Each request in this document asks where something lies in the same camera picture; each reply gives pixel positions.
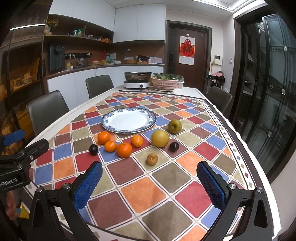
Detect colourful checkered table mat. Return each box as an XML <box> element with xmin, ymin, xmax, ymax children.
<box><xmin>25</xmin><ymin>91</ymin><xmax>256</xmax><ymax>240</ymax></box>

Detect large yellow pear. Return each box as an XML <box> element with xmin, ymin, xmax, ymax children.
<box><xmin>151</xmin><ymin>130</ymin><xmax>169</xmax><ymax>148</ymax></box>

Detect dark plum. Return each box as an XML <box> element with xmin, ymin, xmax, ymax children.
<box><xmin>89</xmin><ymin>144</ymin><xmax>98</xmax><ymax>156</ymax></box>
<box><xmin>169</xmin><ymin>142</ymin><xmax>180</xmax><ymax>152</ymax></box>

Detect red fu poster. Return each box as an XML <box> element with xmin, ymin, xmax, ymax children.
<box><xmin>179</xmin><ymin>35</ymin><xmax>196</xmax><ymax>66</ymax></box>

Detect white induction cooker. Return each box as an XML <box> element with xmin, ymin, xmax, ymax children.
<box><xmin>123</xmin><ymin>80</ymin><xmax>150</xmax><ymax>89</ymax></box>

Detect glass sliding door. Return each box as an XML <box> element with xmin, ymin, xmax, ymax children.
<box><xmin>234</xmin><ymin>14</ymin><xmax>295</xmax><ymax>182</ymax></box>

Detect blue white porcelain plate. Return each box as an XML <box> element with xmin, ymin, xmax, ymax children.
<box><xmin>101</xmin><ymin>108</ymin><xmax>157</xmax><ymax>133</ymax></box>

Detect green apple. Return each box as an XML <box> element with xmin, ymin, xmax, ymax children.
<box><xmin>168</xmin><ymin>119</ymin><xmax>183</xmax><ymax>134</ymax></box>

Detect black wall appliance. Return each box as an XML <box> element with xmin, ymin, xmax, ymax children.
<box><xmin>49</xmin><ymin>43</ymin><xmax>65</xmax><ymax>71</ymax></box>

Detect stroller with pink item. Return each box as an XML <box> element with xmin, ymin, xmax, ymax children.
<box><xmin>206</xmin><ymin>71</ymin><xmax>225</xmax><ymax>89</ymax></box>

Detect grey chair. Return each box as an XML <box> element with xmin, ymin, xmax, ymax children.
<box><xmin>28</xmin><ymin>90</ymin><xmax>69</xmax><ymax>136</ymax></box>
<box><xmin>85</xmin><ymin>75</ymin><xmax>114</xmax><ymax>99</ymax></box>
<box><xmin>205</xmin><ymin>86</ymin><xmax>232</xmax><ymax>114</ymax></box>

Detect dark wooden door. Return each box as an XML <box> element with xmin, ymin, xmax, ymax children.
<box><xmin>165</xmin><ymin>21</ymin><xmax>212</xmax><ymax>93</ymax></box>

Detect white upper cabinets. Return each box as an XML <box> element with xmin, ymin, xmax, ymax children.
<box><xmin>49</xmin><ymin>1</ymin><xmax>166</xmax><ymax>43</ymax></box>

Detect grey chair far left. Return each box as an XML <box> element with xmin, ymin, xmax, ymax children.
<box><xmin>85</xmin><ymin>75</ymin><xmax>114</xmax><ymax>99</ymax></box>

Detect small brown round fruit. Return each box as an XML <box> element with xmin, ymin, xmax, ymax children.
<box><xmin>146</xmin><ymin>153</ymin><xmax>158</xmax><ymax>166</ymax></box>

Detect large orange front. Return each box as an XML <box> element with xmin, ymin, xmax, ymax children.
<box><xmin>116</xmin><ymin>143</ymin><xmax>132</xmax><ymax>158</ymax></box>

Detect small orange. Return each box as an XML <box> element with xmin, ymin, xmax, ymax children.
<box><xmin>104</xmin><ymin>141</ymin><xmax>117</xmax><ymax>152</ymax></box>

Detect grey chair near left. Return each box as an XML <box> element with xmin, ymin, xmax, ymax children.
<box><xmin>28</xmin><ymin>90</ymin><xmax>69</xmax><ymax>136</ymax></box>

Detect pink basket with greens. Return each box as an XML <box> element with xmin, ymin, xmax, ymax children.
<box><xmin>150</xmin><ymin>73</ymin><xmax>184</xmax><ymax>91</ymax></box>

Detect steel pan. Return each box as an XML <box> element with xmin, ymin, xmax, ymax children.
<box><xmin>124</xmin><ymin>71</ymin><xmax>152</xmax><ymax>81</ymax></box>

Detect grey chair right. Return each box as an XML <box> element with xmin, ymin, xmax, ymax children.
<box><xmin>205</xmin><ymin>86</ymin><xmax>232</xmax><ymax>114</ymax></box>

